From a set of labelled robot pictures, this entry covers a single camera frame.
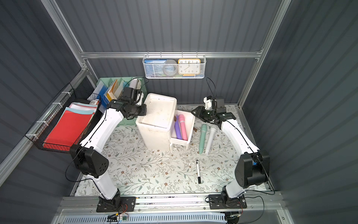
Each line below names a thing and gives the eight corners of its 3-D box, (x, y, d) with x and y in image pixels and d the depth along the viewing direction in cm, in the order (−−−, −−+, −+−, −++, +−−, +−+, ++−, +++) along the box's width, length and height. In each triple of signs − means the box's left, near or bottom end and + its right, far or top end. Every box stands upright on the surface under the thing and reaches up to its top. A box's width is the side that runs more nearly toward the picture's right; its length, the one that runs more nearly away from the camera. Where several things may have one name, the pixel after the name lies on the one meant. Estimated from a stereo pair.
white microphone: (203, 153, 94) (204, 151, 92) (210, 126, 108) (210, 124, 106) (211, 155, 93) (212, 153, 91) (217, 128, 107) (217, 126, 105)
